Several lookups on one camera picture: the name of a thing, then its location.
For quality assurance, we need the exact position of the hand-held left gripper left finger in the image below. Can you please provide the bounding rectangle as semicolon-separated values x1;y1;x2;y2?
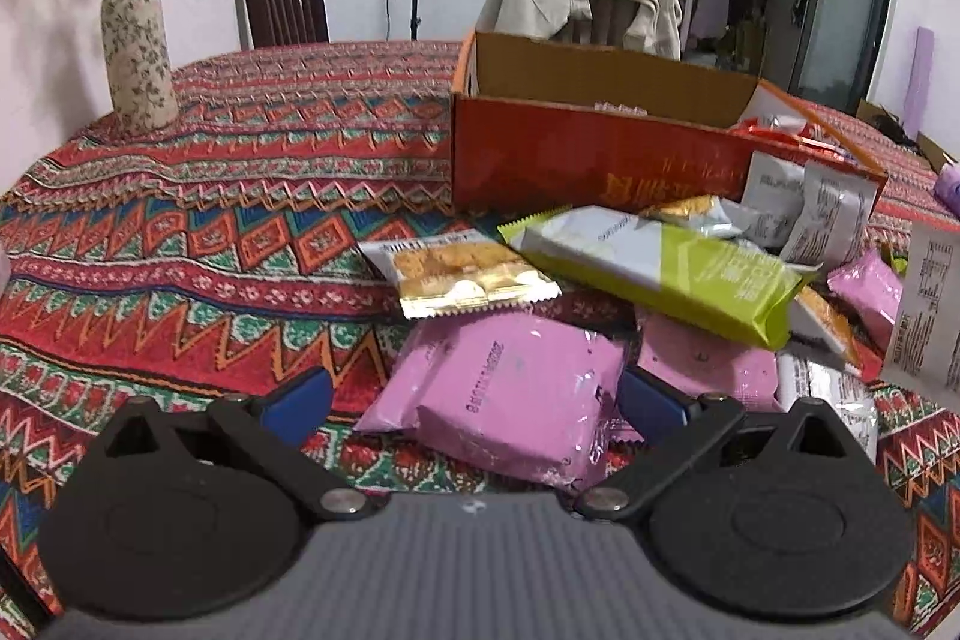
100;367;380;522

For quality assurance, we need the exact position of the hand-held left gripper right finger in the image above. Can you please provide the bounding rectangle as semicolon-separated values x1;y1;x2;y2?
574;367;856;522

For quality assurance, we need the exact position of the pink snack packet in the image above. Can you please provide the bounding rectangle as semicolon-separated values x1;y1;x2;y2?
827;248;905;350
636;308;785;414
352;313;628;492

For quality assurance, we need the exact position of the long green white packet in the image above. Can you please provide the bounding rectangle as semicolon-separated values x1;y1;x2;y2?
498;206;824;351

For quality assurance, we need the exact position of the silver white packet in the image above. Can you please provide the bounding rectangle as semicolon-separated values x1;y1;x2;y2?
775;351;880;462

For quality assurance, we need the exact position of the orange cracker packet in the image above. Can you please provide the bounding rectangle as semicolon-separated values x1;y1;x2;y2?
790;283;865;380

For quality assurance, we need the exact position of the small white gold cracker packet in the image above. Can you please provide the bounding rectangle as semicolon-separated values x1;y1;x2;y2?
640;194;760;241

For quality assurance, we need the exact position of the white packet with printed label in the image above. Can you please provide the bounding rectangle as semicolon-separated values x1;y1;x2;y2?
780;163;890;271
741;150;808;248

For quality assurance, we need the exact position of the orange cardboard box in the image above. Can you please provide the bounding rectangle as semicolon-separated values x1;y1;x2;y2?
450;31;890;223

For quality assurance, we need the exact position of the large white packet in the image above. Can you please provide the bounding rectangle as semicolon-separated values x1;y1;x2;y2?
880;218;960;395

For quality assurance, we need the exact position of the red snack packet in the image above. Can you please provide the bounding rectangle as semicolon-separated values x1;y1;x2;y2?
733;115;857;163

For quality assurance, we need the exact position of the brown cardboard box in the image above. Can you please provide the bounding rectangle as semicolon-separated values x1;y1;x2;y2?
855;99;959;173

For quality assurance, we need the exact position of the wooden chair under jacket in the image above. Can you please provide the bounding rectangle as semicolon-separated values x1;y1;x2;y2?
564;0;647;50

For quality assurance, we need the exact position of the floral ceramic vase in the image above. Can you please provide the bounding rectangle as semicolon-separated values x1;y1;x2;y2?
100;0;180;136

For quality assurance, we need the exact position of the purple rolled mat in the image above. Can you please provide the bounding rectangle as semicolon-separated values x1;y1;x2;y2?
903;26;938;140

